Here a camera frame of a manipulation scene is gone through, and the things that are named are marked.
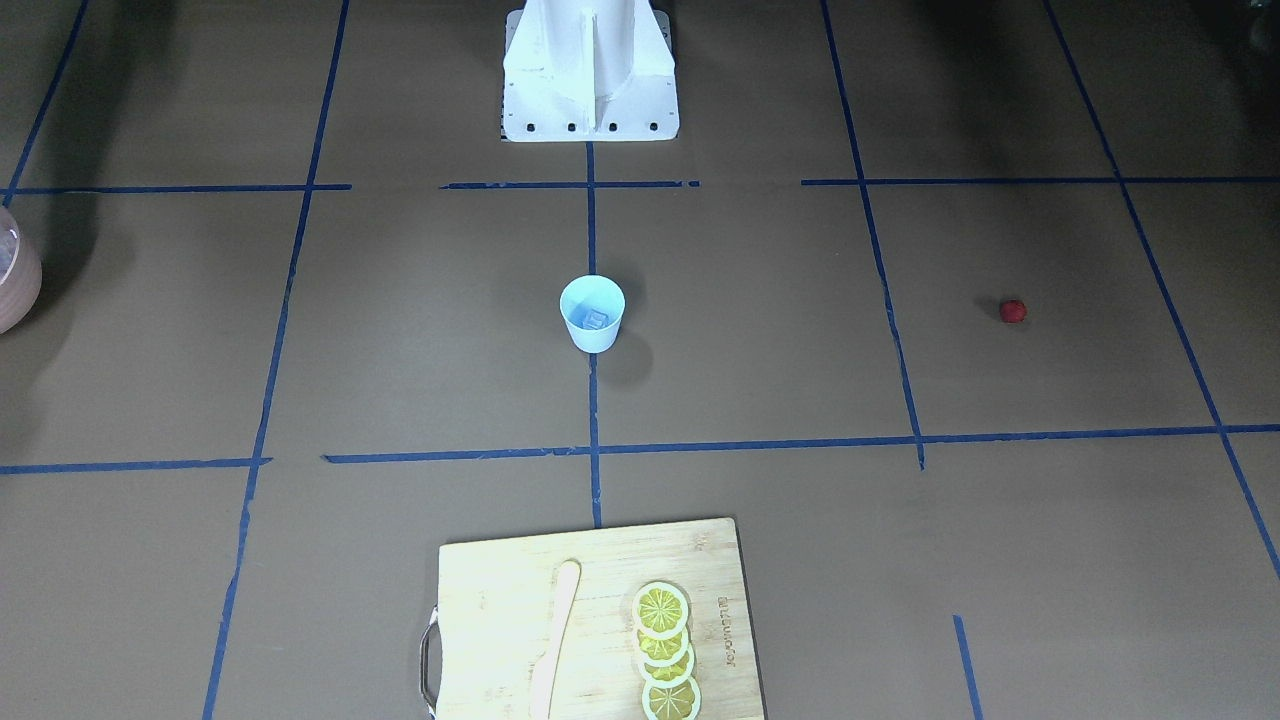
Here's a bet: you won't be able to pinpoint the light blue cup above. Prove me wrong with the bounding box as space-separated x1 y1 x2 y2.
559 274 626 354

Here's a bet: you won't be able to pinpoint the ice cubes in bowl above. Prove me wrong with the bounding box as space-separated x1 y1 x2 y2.
0 227 20 283

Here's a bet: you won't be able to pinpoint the yellow plastic knife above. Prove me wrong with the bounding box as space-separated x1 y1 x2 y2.
527 559 581 719

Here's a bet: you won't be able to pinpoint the lemon slice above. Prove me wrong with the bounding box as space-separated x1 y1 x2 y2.
634 626 690 667
640 676 701 720
637 644 698 689
630 580 691 641

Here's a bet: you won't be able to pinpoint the bamboo cutting board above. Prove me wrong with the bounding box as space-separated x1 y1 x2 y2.
420 518 765 719

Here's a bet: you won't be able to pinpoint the red strawberry on table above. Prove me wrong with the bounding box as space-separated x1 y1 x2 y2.
998 299 1029 324

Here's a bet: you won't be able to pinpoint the pink bowl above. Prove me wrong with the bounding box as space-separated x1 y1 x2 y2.
1 206 42 334

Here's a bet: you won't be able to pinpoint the white camera pole base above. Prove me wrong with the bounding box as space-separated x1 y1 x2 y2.
500 1 680 143

